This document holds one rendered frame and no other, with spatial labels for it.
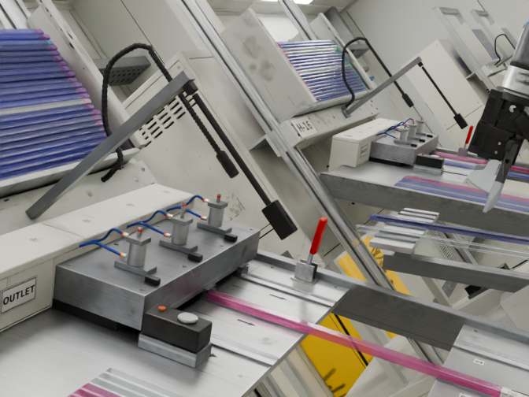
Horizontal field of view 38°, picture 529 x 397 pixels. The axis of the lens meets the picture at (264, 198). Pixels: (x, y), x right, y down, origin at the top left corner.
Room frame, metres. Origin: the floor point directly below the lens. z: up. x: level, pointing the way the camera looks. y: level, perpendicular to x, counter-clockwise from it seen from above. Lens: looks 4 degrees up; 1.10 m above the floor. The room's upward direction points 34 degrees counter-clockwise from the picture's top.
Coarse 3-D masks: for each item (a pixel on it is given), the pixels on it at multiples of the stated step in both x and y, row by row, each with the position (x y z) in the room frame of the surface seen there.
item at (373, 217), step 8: (376, 216) 1.42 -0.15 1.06; (384, 216) 1.42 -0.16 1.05; (408, 224) 1.40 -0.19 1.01; (416, 224) 1.40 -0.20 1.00; (424, 224) 1.39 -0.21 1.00; (432, 224) 1.39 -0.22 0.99; (440, 224) 1.39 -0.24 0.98; (456, 232) 1.38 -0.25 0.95; (464, 232) 1.37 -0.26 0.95; (472, 232) 1.37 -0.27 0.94; (480, 232) 1.37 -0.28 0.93; (488, 232) 1.36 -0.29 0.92; (496, 232) 1.37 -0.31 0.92; (504, 240) 1.36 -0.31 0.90; (512, 240) 1.35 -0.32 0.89; (520, 240) 1.35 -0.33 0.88; (528, 240) 1.34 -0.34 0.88
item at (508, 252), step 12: (360, 228) 1.32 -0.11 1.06; (372, 228) 1.31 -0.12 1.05; (384, 228) 1.31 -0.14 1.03; (420, 240) 1.29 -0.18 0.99; (432, 240) 1.28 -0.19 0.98; (444, 240) 1.28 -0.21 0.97; (456, 240) 1.28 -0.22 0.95; (492, 252) 1.26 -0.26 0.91; (504, 252) 1.25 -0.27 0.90; (516, 252) 1.25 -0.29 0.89; (528, 252) 1.25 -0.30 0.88
